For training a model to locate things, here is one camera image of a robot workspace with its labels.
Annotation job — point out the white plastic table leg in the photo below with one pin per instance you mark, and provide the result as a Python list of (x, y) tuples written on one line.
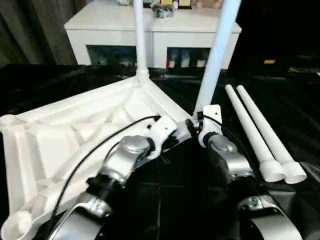
[(250, 130), (140, 37), (270, 135), (215, 62)]

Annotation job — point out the white plastic table top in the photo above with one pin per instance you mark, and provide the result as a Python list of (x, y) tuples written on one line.
[(62, 140)]

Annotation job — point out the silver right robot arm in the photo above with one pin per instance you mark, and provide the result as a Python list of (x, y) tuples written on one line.
[(230, 155)]

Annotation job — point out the black plastic cover mat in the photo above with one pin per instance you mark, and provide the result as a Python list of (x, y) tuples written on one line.
[(175, 200)]

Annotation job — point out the small tan box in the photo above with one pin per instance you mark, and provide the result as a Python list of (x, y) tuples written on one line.
[(269, 61)]

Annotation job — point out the white sideboard with glass doors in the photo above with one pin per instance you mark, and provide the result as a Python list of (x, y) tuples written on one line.
[(112, 35)]

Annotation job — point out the grey curtain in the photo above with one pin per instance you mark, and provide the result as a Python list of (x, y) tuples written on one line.
[(30, 30)]

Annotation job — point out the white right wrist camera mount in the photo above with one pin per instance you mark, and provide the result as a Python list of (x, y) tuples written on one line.
[(211, 120)]

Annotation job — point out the dark picture frame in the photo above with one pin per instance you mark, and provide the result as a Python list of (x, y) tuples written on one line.
[(186, 3)]

